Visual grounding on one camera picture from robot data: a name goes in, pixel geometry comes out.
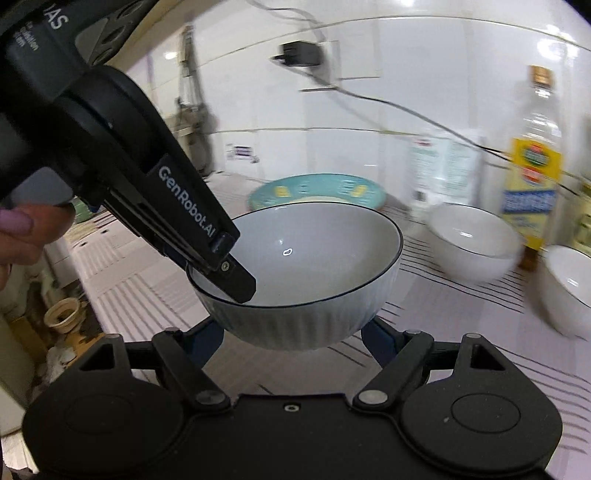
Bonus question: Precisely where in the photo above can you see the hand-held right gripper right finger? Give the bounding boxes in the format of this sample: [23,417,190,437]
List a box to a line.
[353,318,506,410]

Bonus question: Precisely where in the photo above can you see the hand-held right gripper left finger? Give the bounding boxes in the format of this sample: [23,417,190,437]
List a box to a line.
[74,320,232,412]

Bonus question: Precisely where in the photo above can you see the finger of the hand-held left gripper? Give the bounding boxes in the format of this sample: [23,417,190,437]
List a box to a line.
[99,187,218,278]
[148,154,257,304]

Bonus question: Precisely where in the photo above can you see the white ribbed bowl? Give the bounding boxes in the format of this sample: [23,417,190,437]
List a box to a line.
[187,205,403,350]
[425,203,522,283]
[538,244,591,340]

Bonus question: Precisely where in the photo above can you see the blue fried egg plate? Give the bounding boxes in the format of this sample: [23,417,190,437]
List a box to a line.
[247,174,387,217]

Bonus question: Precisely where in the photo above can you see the person's left hand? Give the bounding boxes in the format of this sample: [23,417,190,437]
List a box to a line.
[0,203,75,289]

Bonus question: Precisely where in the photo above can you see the striped patterned tablecloth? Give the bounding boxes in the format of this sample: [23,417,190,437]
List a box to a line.
[65,171,591,480]

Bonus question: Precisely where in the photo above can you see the cream round cup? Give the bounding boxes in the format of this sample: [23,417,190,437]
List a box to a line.
[44,298,84,333]

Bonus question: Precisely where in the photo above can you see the white salt bag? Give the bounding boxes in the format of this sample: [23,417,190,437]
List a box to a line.
[409,131,483,222]

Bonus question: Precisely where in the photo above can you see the black power adapter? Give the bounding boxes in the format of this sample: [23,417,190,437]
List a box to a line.
[272,41,321,68]

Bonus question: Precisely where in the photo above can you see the yellow cooking oil bottle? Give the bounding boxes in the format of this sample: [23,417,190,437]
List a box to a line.
[501,65,565,271]

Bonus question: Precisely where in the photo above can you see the small wall sticker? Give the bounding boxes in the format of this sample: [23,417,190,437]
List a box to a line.
[225,144,260,163]

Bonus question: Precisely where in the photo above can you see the white wall socket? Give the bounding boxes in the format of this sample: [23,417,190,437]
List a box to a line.
[295,39,343,88]

